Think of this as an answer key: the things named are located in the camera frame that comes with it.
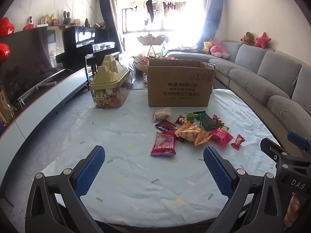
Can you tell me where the red foil star balloon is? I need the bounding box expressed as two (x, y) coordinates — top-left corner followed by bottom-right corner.
(0, 17), (15, 38)

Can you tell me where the red foil round balloon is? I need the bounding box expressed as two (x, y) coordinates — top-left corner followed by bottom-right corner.
(0, 43), (10, 63)

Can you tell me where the large red snack packet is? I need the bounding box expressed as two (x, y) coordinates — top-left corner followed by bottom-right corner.
(150, 132), (177, 156)

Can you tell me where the brown plush lion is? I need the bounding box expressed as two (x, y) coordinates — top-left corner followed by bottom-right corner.
(240, 31), (256, 46)

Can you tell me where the white plastic tablecloth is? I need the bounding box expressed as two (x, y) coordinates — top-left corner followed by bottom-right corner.
(40, 89), (287, 226)

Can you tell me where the green snack packet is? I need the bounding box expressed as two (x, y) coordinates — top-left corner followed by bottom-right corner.
(193, 111), (218, 130)

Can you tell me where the clear container with gold lid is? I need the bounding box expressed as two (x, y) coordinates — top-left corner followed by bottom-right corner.
(89, 54), (131, 109)

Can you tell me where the hanging laundry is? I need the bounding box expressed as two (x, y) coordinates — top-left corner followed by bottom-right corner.
(129, 0), (189, 23)

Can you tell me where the beige snack packet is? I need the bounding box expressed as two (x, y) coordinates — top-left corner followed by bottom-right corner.
(153, 107), (172, 123)

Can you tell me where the person's right hand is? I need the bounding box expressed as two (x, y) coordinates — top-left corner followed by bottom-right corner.
(284, 193), (300, 227)

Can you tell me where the red star pillow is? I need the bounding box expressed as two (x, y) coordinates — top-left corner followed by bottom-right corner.
(254, 32), (272, 48)

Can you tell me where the small white scalloped bowl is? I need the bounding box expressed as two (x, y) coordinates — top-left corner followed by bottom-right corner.
(137, 34), (166, 46)

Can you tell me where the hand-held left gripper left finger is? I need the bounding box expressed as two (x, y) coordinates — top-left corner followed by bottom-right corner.
(25, 145), (106, 233)

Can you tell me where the pink plush toy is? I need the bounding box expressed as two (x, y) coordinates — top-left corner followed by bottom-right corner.
(209, 40), (230, 59)

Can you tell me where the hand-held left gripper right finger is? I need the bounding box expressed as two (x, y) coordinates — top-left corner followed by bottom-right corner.
(203, 146), (285, 233)

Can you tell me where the brown cardboard box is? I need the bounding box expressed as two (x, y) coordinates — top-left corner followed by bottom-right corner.
(146, 59), (216, 107)

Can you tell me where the clear plastic bag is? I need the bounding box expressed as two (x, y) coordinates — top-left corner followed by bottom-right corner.
(121, 56), (136, 88)

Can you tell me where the black piano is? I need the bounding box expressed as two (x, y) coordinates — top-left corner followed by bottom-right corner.
(56, 25), (121, 77)

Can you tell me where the white home camera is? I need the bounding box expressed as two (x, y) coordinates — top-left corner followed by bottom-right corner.
(24, 17), (36, 30)

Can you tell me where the orange snack packet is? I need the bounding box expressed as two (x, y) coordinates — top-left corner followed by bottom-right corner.
(175, 122), (212, 146)

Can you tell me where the dark red chocolate bar packet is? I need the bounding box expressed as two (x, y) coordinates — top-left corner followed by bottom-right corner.
(155, 120), (180, 133)

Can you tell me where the small red candy packet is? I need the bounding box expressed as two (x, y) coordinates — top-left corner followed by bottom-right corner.
(231, 134), (246, 150)

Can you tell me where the blue curtain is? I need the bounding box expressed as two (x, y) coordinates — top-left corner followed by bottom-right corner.
(196, 0), (224, 46)
(98, 0), (125, 54)

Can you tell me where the red pillow snack packet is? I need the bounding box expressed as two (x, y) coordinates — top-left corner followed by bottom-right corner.
(208, 128), (234, 147)

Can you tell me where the grey sofa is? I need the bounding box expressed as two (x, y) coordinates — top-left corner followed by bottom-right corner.
(165, 40), (311, 151)

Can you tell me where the black television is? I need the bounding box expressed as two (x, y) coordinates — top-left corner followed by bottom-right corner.
(0, 27), (73, 107)

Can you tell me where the small brown snack packet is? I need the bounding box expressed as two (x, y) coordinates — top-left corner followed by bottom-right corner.
(174, 115), (189, 125)

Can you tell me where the white television cabinet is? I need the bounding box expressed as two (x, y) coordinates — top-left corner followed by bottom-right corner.
(0, 67), (89, 151)

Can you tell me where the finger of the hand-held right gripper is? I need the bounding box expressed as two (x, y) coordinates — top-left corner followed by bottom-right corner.
(260, 138), (304, 165)
(287, 131), (311, 151)

